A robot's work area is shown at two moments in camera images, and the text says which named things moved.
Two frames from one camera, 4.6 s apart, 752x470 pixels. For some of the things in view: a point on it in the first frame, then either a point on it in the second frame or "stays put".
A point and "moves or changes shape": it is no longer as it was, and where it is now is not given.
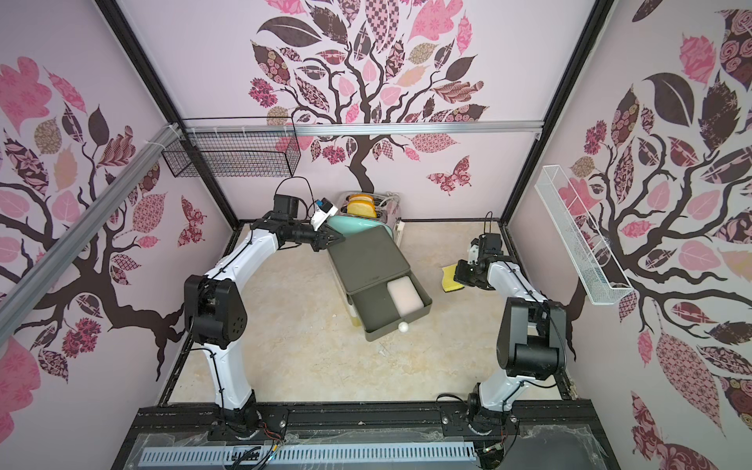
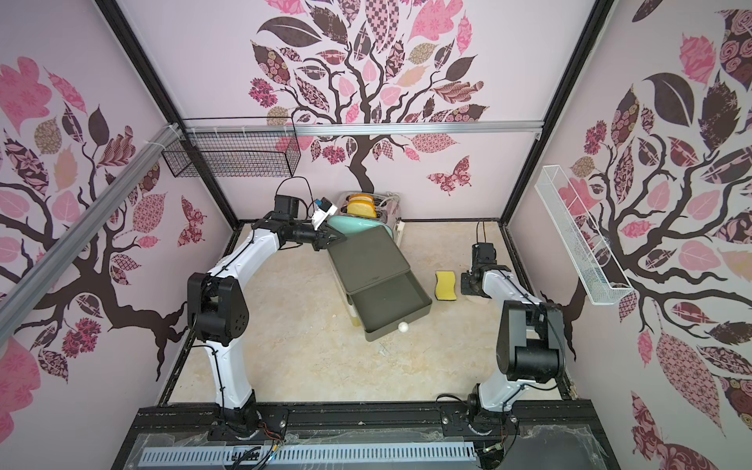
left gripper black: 325,233 stays put
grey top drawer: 389,304 stays put
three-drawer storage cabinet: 381,291 stays put
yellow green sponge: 448,283 moves or changes shape
